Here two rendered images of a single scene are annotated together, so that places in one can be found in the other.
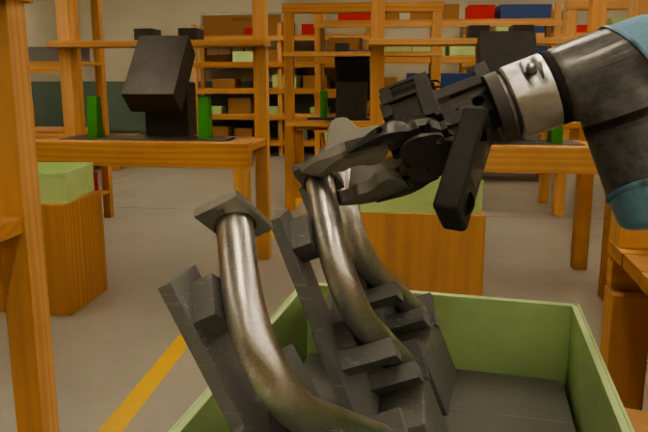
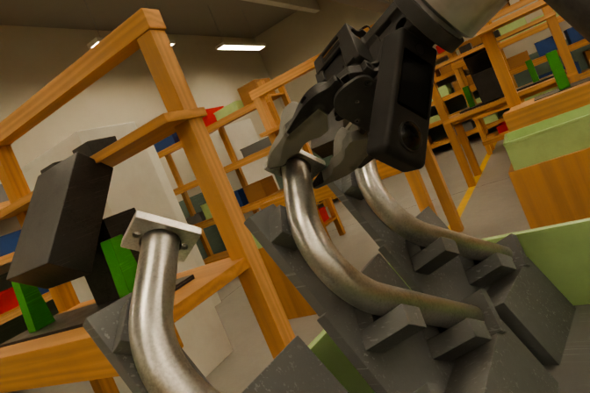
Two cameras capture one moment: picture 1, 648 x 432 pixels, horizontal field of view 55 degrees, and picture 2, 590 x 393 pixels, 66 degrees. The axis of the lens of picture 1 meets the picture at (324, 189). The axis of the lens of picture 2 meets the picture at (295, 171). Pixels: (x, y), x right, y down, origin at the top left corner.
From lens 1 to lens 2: 29 cm
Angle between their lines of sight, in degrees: 26
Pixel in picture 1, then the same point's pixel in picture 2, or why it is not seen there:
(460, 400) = (578, 343)
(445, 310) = (538, 246)
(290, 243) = (269, 237)
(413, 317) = (491, 265)
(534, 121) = (457, 11)
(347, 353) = (367, 331)
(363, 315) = (354, 290)
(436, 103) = (354, 47)
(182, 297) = (103, 328)
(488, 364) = not seen: outside the picture
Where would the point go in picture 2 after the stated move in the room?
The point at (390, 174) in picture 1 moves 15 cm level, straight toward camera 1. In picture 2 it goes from (352, 136) to (277, 169)
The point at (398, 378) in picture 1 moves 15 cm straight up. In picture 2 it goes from (456, 341) to (399, 205)
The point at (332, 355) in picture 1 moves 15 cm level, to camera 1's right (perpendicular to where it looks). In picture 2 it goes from (343, 338) to (514, 302)
